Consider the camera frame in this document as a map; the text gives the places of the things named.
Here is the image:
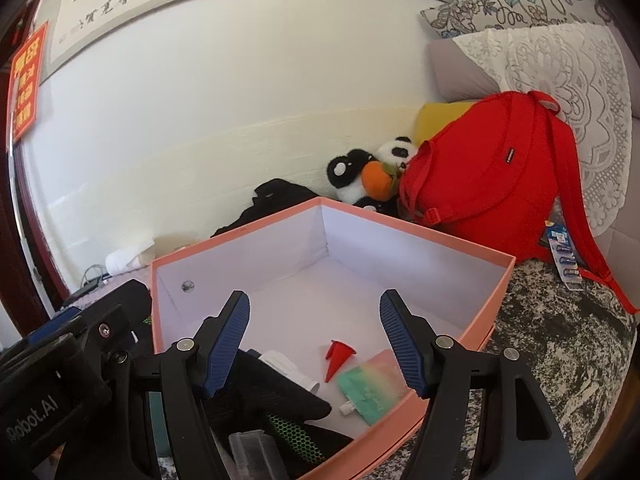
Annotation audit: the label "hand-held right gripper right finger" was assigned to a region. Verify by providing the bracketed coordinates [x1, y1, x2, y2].
[379, 289, 576, 480]

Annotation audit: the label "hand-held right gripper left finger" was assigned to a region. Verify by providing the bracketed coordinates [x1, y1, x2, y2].
[107, 290, 251, 480]

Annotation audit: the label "pink cardboard box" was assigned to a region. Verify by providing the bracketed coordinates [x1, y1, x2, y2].
[149, 196, 517, 480]

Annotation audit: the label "green squeeze pouch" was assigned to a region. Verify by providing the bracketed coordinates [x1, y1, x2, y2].
[336, 349, 426, 427]

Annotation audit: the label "white plastic bottle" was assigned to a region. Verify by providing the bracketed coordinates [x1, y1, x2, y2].
[257, 350, 321, 395]

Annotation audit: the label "small red cone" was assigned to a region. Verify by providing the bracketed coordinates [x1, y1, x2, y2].
[325, 340, 357, 385]

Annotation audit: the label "black cloth with green mesh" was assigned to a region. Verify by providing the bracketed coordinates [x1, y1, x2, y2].
[200, 347, 353, 466]

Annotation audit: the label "clear plastic case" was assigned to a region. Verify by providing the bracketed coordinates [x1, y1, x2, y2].
[228, 430, 291, 480]

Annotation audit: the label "white paper roll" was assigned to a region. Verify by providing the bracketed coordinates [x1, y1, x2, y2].
[105, 240, 156, 276]

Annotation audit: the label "grey patterned blanket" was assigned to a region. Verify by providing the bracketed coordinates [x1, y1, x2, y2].
[390, 257, 638, 480]

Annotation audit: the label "black clothing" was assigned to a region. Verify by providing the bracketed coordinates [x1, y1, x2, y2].
[210, 178, 321, 238]

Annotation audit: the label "panda plush toy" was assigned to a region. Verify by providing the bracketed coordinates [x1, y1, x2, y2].
[326, 135, 426, 213]

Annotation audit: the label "blue battery blister pack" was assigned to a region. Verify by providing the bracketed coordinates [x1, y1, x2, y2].
[542, 220, 586, 291]

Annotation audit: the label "red backpack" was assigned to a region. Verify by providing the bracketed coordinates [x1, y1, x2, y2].
[397, 91, 640, 316]

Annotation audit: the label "yellow pillow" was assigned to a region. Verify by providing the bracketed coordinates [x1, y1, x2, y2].
[412, 101, 476, 146]

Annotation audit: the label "grey sofa cushion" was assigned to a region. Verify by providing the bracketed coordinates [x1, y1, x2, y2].
[426, 40, 501, 106]

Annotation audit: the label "white lace cloth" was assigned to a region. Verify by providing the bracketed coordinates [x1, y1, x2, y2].
[452, 22, 638, 248]

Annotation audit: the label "floral pillow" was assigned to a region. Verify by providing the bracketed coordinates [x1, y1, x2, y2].
[420, 0, 618, 40]

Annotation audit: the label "grey cables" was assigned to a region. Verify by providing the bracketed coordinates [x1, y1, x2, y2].
[75, 265, 108, 296]

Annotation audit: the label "dark red door frame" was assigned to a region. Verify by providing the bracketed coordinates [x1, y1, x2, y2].
[5, 110, 71, 311]

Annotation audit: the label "red wall poster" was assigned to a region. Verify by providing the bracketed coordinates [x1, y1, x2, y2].
[7, 21, 49, 143]

